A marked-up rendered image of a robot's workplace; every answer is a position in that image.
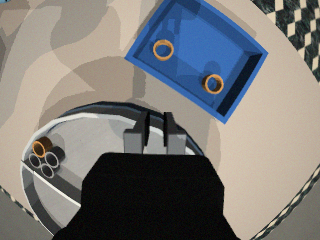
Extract blue plastic crate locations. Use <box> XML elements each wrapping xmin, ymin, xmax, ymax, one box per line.
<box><xmin>124</xmin><ymin>0</ymin><xmax>268</xmax><ymax>124</ymax></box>

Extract bronze bushing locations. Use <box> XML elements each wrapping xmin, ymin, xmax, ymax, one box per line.
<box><xmin>32</xmin><ymin>136</ymin><xmax>53</xmax><ymax>158</ymax></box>
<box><xmin>202</xmin><ymin>74</ymin><xmax>224</xmax><ymax>94</ymax></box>
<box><xmin>153</xmin><ymin>40</ymin><xmax>173</xmax><ymax>61</ymax></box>

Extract grey metal ring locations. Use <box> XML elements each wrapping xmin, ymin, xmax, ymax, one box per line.
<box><xmin>29</xmin><ymin>152</ymin><xmax>45</xmax><ymax>168</ymax></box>
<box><xmin>41</xmin><ymin>161</ymin><xmax>60</xmax><ymax>178</ymax></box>
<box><xmin>44</xmin><ymin>146</ymin><xmax>65</xmax><ymax>168</ymax></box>

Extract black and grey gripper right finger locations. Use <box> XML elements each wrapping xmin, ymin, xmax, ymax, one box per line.
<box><xmin>163</xmin><ymin>112</ymin><xmax>187</xmax><ymax>155</ymax></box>

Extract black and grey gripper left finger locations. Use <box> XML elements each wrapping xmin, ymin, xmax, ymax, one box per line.
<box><xmin>123</xmin><ymin>111</ymin><xmax>150</xmax><ymax>154</ymax></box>

